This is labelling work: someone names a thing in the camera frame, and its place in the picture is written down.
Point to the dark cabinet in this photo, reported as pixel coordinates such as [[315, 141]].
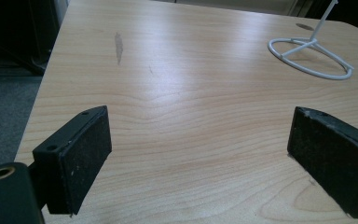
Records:
[[15, 31]]

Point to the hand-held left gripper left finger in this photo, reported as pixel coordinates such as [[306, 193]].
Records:
[[74, 155]]

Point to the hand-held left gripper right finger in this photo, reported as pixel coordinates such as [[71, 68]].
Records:
[[332, 155]]

